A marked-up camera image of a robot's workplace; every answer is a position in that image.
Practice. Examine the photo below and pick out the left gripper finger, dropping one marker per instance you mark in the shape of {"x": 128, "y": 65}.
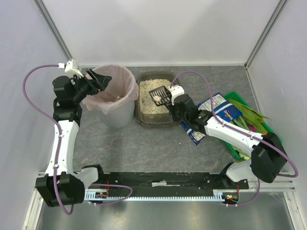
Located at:
{"x": 98, "y": 81}
{"x": 96, "y": 89}

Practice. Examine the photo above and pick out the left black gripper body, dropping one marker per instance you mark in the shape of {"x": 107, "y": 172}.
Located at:
{"x": 95, "y": 81}

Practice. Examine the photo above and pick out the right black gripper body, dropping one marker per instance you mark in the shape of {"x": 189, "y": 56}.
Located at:
{"x": 174, "y": 103}

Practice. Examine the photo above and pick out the black litter scoop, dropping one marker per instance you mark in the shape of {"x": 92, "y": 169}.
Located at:
{"x": 163, "y": 92}

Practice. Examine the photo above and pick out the litter clump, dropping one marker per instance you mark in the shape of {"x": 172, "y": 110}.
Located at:
{"x": 157, "y": 98}

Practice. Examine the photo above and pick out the grey litter box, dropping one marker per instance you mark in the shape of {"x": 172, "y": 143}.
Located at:
{"x": 147, "y": 114}

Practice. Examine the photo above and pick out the grey bin with pink bag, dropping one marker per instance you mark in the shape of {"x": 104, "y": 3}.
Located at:
{"x": 116, "y": 103}

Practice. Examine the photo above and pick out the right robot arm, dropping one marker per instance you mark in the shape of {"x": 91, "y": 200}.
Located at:
{"x": 267, "y": 155}

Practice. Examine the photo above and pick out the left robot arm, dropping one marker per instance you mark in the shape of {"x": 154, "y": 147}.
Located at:
{"x": 61, "y": 185}

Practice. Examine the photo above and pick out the blue Doritos chip bag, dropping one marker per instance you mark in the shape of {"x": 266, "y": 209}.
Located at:
{"x": 223, "y": 108}

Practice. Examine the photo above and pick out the green vegetable tray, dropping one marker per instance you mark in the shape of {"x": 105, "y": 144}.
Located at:
{"x": 237, "y": 154}

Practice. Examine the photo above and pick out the green leafy vegetable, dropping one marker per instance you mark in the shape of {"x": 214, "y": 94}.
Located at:
{"x": 249, "y": 115}

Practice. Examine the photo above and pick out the purple onion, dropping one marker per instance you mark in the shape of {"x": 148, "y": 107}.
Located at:
{"x": 252, "y": 128}

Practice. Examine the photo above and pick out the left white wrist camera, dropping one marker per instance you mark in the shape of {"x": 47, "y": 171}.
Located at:
{"x": 71, "y": 68}

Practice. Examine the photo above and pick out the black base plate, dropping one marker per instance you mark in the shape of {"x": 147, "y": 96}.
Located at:
{"x": 146, "y": 184}

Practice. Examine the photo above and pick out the grey slotted cable duct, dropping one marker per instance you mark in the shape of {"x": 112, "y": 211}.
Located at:
{"x": 95, "y": 196}

